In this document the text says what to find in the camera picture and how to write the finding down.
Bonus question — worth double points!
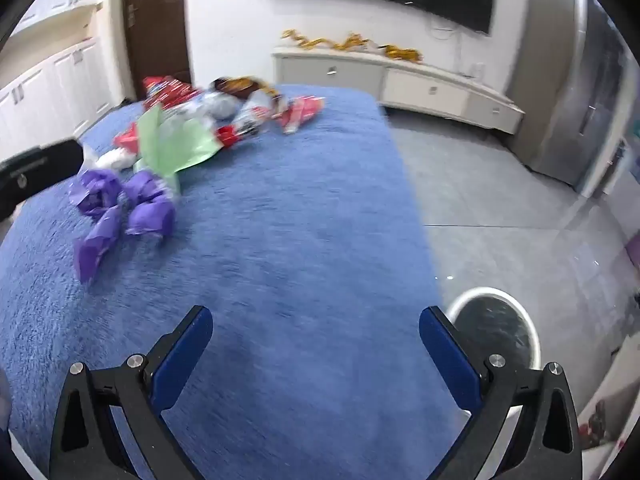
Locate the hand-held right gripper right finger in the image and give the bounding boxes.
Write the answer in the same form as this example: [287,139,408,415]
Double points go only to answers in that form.
[418,305,584,480]

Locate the green paper sheet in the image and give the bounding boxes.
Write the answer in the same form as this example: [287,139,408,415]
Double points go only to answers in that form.
[134,106,224,197]

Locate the steel refrigerator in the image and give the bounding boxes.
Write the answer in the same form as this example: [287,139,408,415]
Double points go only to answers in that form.
[509,0,632,202]

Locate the red clear plastic wrapper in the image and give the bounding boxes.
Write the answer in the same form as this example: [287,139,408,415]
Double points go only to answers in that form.
[142,75,202,111]

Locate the golden tiger ornament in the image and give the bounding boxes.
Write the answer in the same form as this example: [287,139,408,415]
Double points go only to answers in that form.
[379,44,424,64]

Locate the blue fluffy blanket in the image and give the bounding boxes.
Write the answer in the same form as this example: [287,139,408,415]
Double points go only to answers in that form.
[0,84,473,480]

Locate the white printed plastic bag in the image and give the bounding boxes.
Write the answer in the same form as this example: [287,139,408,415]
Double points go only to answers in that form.
[215,90,282,149]

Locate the white round trash bin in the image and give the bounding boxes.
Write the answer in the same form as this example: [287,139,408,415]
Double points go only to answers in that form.
[444,287,542,480]

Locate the brown snack wrapper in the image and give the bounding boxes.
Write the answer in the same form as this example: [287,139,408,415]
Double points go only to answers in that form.
[210,75,282,102]

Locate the small red wrapper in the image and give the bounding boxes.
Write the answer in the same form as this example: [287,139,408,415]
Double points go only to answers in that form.
[112,122,144,154]

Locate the white television cabinet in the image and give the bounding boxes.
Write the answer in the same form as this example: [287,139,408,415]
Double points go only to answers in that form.
[271,46,527,135]

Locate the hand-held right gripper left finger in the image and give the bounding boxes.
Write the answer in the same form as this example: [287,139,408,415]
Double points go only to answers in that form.
[50,305,214,480]

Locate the dark brown door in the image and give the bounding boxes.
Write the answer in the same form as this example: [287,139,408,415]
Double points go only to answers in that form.
[122,0,194,104]

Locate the small white crumpled bag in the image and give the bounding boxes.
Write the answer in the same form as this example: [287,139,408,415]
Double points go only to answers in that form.
[92,147,138,172]

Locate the white wall cabinets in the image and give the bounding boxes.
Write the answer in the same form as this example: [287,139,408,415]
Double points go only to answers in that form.
[0,0,115,148]

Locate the purple crumpled wrapper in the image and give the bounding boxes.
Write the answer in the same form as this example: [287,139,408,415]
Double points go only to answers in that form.
[70,167,178,286]

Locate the golden dragon ornament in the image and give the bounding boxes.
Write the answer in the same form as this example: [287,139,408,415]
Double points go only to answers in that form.
[281,29,372,52]

